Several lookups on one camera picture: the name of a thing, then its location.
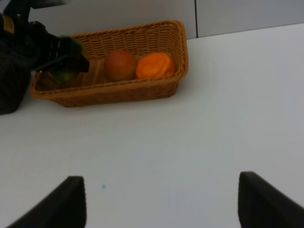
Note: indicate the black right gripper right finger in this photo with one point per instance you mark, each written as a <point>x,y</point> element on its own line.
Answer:
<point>260,205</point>

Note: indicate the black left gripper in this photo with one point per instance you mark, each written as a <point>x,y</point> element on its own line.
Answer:
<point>29,45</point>

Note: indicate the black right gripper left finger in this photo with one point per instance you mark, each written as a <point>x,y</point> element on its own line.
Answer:
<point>64,207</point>

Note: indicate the green mango fruit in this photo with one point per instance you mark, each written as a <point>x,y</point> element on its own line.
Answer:
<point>66,74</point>

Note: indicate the red orange peach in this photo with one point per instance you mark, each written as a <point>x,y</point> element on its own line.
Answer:
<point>120,65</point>

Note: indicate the orange tangerine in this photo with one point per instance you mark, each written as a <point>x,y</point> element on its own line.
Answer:
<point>155,65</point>

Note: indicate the orange wicker basket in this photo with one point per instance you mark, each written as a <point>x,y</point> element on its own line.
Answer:
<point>93,87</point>

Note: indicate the dark brown wicker basket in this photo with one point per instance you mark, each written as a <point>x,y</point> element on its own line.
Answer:
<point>14,81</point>

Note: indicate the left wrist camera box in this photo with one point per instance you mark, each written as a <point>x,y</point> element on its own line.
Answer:
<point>22,7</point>

